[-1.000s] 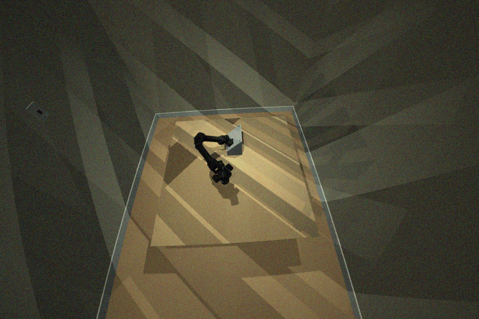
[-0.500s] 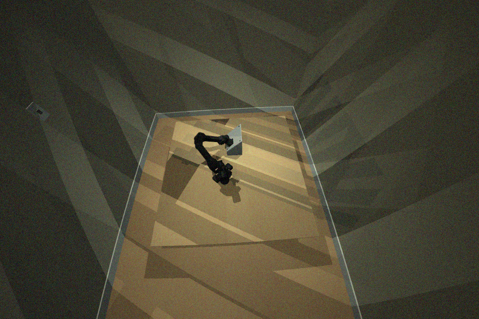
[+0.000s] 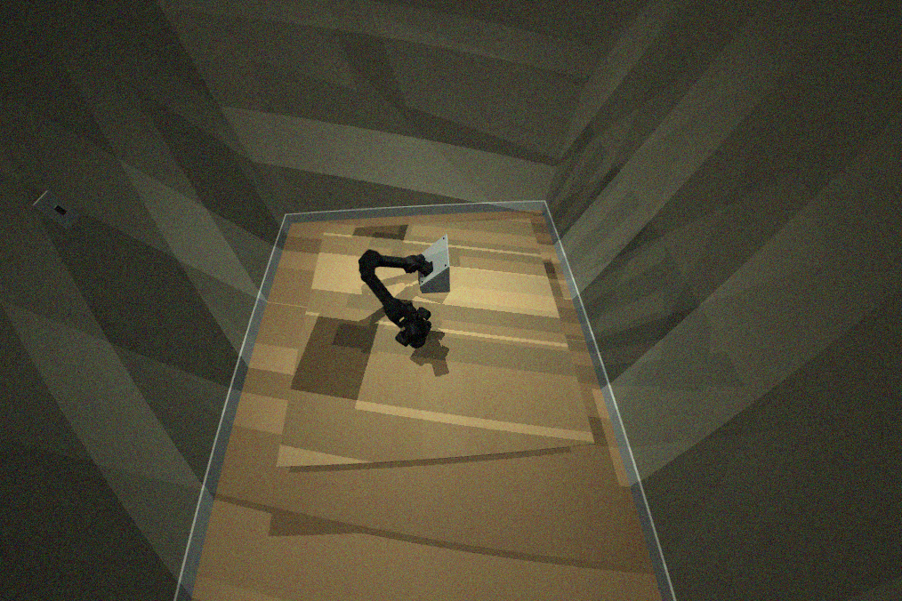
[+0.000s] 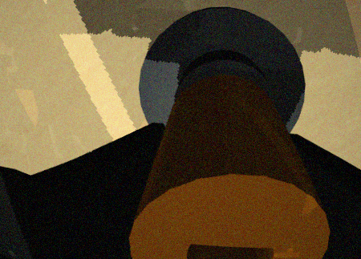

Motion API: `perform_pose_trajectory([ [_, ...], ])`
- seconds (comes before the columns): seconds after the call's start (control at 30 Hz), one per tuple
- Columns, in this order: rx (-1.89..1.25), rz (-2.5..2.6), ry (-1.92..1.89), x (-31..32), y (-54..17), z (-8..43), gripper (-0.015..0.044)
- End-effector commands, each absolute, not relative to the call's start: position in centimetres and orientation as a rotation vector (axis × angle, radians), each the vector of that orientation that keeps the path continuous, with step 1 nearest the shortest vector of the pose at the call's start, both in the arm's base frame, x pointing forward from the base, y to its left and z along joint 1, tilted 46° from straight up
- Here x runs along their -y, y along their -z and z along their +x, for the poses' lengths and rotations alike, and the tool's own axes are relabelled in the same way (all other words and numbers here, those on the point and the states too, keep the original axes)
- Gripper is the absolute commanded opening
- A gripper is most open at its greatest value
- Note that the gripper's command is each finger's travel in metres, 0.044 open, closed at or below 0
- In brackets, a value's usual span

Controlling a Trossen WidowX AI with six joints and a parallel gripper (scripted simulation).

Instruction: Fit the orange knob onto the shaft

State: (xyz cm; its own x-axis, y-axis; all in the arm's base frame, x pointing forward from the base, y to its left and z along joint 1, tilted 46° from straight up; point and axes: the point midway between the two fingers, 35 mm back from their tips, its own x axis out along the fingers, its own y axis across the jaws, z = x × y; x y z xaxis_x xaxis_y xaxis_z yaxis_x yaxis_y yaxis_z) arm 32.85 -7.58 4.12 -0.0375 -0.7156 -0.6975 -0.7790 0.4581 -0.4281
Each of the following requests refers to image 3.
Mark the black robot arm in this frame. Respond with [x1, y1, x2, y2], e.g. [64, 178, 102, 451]
[358, 249, 433, 341]

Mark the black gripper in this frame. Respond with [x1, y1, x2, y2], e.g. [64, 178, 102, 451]
[395, 307, 431, 347]

